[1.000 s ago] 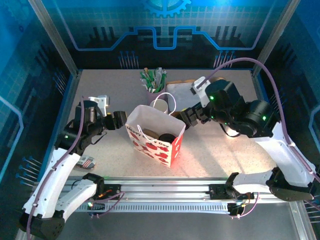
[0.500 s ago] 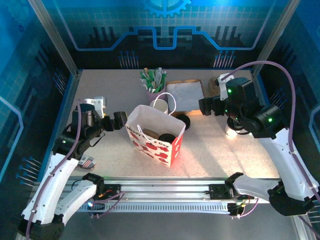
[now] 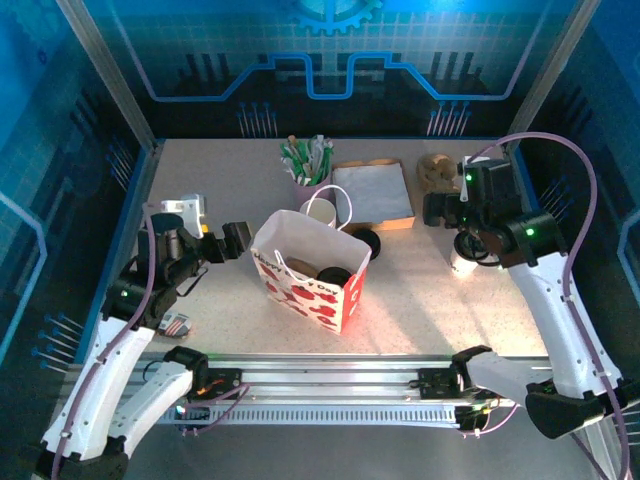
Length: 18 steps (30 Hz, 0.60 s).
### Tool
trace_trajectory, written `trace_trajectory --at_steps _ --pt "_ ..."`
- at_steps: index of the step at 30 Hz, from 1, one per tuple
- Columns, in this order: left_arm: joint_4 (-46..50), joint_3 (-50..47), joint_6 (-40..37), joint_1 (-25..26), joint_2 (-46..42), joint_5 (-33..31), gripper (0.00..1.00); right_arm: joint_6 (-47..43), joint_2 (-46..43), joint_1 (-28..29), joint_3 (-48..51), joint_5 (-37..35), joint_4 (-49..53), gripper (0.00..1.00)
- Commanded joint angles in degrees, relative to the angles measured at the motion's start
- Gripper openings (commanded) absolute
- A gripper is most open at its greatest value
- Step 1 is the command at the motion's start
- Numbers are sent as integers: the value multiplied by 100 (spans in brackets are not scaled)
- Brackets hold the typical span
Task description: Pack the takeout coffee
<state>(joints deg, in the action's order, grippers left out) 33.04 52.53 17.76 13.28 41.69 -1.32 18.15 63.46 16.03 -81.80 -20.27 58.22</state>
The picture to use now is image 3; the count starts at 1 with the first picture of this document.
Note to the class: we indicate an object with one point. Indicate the striped printed snack packet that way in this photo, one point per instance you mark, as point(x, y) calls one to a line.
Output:
point(175, 324)

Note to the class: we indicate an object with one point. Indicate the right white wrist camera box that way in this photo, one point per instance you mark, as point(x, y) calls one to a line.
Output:
point(467, 185)

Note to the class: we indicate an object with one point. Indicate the stack of white napkins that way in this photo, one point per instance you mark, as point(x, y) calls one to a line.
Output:
point(380, 192)
point(395, 225)

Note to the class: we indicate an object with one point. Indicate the black plastic cup lid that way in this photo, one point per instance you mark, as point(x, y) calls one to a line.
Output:
point(470, 246)
point(334, 276)

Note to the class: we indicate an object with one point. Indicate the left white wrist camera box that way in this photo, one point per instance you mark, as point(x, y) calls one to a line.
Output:
point(182, 207)

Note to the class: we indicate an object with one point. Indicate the brown paper wrapped stirrer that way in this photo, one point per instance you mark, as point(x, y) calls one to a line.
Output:
point(292, 145)

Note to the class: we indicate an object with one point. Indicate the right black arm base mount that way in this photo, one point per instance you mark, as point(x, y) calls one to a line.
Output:
point(435, 382)

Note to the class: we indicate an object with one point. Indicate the small black circuit board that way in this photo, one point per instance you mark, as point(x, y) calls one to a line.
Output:
point(192, 412)
point(472, 417)

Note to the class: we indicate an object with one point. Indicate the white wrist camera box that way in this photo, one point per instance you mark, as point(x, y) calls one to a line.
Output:
point(182, 207)
point(467, 185)

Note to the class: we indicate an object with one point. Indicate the aluminium rail frame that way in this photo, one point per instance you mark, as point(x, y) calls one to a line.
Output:
point(325, 380)

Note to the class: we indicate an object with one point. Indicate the stack of black cup lids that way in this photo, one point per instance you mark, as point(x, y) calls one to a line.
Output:
point(370, 240)

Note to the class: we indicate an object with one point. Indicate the white paper coffee cup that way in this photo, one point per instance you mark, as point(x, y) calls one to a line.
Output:
point(462, 265)

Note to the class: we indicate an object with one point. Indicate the white red printed paper bag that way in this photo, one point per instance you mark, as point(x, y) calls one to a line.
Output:
point(310, 305)

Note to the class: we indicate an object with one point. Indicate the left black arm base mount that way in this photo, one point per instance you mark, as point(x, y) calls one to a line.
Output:
point(227, 380)

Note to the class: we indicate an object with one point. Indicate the green white wrapped straw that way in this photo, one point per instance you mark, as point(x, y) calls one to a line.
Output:
point(286, 152)
point(327, 155)
point(317, 147)
point(306, 155)

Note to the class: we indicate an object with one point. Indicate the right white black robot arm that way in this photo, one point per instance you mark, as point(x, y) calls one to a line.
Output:
point(550, 310)

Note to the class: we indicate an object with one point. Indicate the stack of pulp cup carriers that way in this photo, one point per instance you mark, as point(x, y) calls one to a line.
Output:
point(435, 170)

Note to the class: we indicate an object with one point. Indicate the pink plastic straw cup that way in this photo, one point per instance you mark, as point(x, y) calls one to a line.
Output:
point(302, 190)

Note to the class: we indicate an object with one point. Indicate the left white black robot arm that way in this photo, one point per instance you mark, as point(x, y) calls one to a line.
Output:
point(120, 360)

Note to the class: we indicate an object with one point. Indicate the stack of white paper cups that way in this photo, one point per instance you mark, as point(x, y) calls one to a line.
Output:
point(320, 212)

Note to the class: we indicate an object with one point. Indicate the aluminium enclosure post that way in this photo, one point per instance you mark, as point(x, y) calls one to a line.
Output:
point(107, 65)
point(547, 75)

